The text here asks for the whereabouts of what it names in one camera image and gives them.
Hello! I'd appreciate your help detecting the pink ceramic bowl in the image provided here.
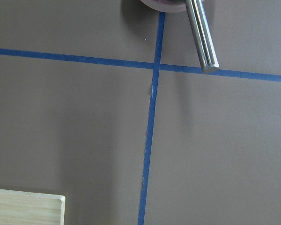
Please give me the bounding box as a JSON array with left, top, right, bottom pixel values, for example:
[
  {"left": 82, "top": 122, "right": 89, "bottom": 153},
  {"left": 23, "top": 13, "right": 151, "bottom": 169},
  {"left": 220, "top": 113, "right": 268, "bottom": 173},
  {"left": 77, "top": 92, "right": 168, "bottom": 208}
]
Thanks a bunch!
[{"left": 141, "top": 0, "right": 186, "bottom": 13}]

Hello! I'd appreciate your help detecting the bamboo cutting board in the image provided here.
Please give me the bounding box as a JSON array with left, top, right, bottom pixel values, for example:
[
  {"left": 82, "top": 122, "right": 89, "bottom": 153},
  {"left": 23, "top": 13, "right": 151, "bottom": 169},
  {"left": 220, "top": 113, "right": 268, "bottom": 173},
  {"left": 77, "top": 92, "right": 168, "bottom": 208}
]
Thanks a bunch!
[{"left": 0, "top": 189, "right": 66, "bottom": 225}]

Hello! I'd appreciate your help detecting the metal scoop with handle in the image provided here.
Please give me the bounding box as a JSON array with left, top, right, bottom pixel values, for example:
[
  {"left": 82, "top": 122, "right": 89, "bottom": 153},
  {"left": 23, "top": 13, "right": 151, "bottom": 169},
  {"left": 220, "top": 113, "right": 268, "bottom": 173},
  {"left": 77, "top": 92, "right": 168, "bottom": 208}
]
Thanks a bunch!
[{"left": 185, "top": 0, "right": 219, "bottom": 73}]

